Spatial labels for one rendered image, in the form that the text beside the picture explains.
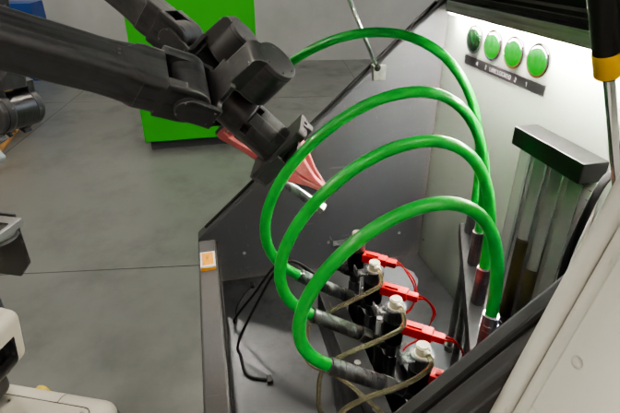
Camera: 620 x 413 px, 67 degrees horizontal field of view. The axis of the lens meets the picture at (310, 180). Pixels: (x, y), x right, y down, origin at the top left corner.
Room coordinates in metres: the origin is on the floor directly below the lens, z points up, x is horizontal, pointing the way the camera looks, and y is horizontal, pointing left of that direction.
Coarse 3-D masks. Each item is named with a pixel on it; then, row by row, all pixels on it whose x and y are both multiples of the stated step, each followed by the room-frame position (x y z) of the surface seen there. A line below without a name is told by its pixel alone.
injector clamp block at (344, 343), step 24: (360, 288) 0.67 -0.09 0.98; (336, 312) 0.61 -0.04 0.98; (360, 312) 0.63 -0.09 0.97; (336, 336) 0.56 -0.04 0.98; (360, 360) 0.51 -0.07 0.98; (336, 384) 0.54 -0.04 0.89; (360, 384) 0.46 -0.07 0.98; (336, 408) 0.54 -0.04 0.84; (360, 408) 0.43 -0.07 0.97; (384, 408) 0.43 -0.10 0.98
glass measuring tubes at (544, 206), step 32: (544, 128) 0.66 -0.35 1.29; (544, 160) 0.60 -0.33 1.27; (576, 160) 0.55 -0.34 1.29; (512, 192) 0.66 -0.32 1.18; (544, 192) 0.62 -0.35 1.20; (576, 192) 0.55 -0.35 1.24; (512, 224) 0.65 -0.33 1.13; (544, 224) 0.58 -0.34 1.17; (576, 224) 0.55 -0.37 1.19; (512, 256) 0.63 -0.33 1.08; (544, 256) 0.59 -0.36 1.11; (512, 288) 0.62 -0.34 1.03; (544, 288) 0.55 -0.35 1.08
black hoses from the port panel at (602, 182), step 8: (608, 176) 0.48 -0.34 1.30; (600, 184) 0.48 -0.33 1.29; (592, 192) 0.48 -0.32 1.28; (600, 192) 0.47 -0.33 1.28; (592, 200) 0.47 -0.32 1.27; (584, 208) 0.47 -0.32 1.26; (592, 208) 0.47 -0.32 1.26; (584, 216) 0.47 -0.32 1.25; (584, 224) 0.47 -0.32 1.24; (576, 232) 0.47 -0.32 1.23; (576, 240) 0.47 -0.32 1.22; (568, 248) 0.48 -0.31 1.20; (568, 256) 0.47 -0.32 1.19; (560, 264) 0.48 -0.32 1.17; (568, 264) 0.48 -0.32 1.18; (560, 272) 0.48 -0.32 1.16
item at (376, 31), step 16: (352, 32) 0.70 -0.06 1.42; (368, 32) 0.70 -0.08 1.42; (384, 32) 0.69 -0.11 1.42; (400, 32) 0.69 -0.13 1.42; (304, 48) 0.72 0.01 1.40; (320, 48) 0.71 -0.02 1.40; (432, 48) 0.68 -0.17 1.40; (448, 64) 0.68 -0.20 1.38; (464, 80) 0.67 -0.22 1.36; (480, 112) 0.67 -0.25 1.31
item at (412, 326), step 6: (408, 324) 0.46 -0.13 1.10; (414, 324) 0.46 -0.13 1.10; (420, 324) 0.46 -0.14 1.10; (408, 330) 0.46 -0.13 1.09; (414, 330) 0.45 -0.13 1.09; (420, 330) 0.45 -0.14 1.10; (426, 330) 0.45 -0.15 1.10; (432, 330) 0.45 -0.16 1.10; (414, 336) 0.45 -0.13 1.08; (420, 336) 0.45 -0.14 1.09; (426, 336) 0.44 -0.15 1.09; (432, 336) 0.44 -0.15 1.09; (438, 336) 0.44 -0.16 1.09; (444, 336) 0.44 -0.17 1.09; (438, 342) 0.44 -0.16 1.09; (444, 342) 0.44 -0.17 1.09
